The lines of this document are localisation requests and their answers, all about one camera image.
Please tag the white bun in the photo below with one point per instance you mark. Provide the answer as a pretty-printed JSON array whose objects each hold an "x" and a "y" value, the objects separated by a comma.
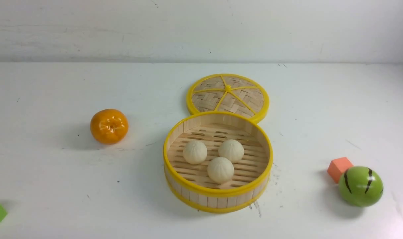
[
  {"x": 232, "y": 150},
  {"x": 195, "y": 152},
  {"x": 220, "y": 170}
]

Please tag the white bun bottom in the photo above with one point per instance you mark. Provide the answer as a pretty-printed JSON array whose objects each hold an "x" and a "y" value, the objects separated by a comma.
[{"x": 220, "y": 170}]

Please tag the woven bamboo steamer lid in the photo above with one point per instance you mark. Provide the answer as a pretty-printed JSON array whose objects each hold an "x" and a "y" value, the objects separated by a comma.
[{"x": 228, "y": 93}]

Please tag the yellow-rimmed bamboo steamer tray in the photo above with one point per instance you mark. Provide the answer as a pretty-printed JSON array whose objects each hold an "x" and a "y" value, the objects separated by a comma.
[{"x": 191, "y": 184}]

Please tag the orange toy tangerine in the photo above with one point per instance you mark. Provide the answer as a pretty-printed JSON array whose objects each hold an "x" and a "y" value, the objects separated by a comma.
[{"x": 109, "y": 126}]

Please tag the orange foam cube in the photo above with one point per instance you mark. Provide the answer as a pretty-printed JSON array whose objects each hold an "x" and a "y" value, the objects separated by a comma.
[{"x": 337, "y": 167}]

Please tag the green toy watermelon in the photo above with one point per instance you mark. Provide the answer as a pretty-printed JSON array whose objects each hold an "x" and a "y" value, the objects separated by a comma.
[{"x": 360, "y": 186}]

